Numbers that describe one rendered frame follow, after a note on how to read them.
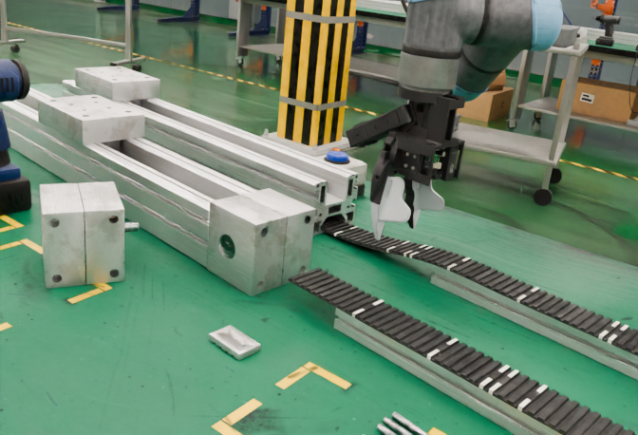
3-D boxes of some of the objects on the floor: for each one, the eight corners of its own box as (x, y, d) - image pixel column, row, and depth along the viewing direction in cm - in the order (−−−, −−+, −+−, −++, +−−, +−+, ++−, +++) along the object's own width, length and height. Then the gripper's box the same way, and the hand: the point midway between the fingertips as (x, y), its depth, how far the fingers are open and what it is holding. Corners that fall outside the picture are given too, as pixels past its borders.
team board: (-18, 55, 634) (-35, -172, 568) (19, 50, 679) (7, -161, 614) (118, 77, 596) (116, -163, 530) (147, 70, 641) (149, -152, 576)
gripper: (426, 100, 77) (402, 261, 84) (486, 92, 87) (459, 238, 94) (371, 85, 83) (352, 238, 90) (433, 80, 92) (411, 219, 99)
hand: (392, 224), depth 93 cm, fingers open, 7 cm apart
